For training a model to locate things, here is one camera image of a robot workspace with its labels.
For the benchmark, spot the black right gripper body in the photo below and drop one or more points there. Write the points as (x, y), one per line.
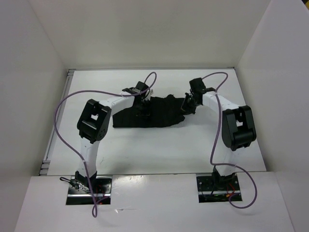
(196, 104)

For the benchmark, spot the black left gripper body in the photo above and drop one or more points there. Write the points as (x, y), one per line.
(143, 102)

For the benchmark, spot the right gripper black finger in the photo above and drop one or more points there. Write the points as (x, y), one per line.
(187, 98)
(190, 108)

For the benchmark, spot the black pleated skirt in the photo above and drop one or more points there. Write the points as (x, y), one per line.
(165, 112)

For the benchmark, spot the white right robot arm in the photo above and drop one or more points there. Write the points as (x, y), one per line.
(236, 125)

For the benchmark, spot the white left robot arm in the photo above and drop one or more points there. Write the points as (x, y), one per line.
(94, 122)

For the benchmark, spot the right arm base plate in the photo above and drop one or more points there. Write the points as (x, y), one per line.
(211, 190)

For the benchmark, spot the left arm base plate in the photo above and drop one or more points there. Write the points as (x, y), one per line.
(81, 195)

